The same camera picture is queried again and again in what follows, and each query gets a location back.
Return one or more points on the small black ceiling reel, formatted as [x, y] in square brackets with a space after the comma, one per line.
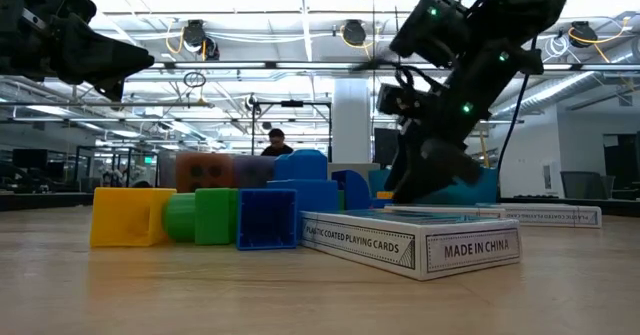
[251, 103]

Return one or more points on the black background station frame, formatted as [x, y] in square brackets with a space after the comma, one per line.
[292, 103]

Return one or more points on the large green toy block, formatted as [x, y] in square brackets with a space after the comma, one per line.
[215, 215]

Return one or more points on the light grey plastic bin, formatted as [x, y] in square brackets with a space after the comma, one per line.
[357, 166]

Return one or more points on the white building column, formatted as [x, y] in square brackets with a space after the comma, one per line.
[352, 120]

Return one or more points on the small green toy block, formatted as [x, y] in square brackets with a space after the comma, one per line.
[341, 201]

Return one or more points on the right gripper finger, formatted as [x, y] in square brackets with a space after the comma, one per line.
[406, 165]
[447, 167]

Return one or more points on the orange foam die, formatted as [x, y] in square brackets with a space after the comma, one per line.
[205, 172]

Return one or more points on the black background screen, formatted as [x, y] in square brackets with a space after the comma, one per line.
[30, 159]

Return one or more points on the white card deck box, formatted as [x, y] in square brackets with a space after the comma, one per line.
[450, 208]

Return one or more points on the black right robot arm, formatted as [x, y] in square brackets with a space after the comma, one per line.
[520, 15]

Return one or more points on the blue-backed playing card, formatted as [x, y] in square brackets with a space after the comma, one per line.
[550, 217]

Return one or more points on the purple foam die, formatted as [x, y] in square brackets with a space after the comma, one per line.
[252, 171]

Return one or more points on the grey mesh office chair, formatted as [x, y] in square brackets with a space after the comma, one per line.
[580, 181]

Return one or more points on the person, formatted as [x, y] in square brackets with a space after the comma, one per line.
[276, 145]

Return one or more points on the small blue arched block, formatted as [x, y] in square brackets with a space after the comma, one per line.
[352, 190]

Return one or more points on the black aluminium table frame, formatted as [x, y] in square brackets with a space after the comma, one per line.
[45, 201]

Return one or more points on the black background cabinet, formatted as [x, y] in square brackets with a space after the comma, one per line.
[625, 165]

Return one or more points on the black background monitor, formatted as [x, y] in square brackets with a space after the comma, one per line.
[385, 147]

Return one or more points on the teal plastic bin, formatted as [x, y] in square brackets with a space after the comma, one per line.
[487, 190]

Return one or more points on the large blue studded block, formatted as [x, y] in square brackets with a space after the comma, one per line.
[305, 167]

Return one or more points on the blue hollow toy block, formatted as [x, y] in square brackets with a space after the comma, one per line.
[267, 220]

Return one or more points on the large yellow toy block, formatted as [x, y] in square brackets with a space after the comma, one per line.
[125, 217]

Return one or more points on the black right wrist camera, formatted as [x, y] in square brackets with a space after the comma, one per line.
[395, 100]

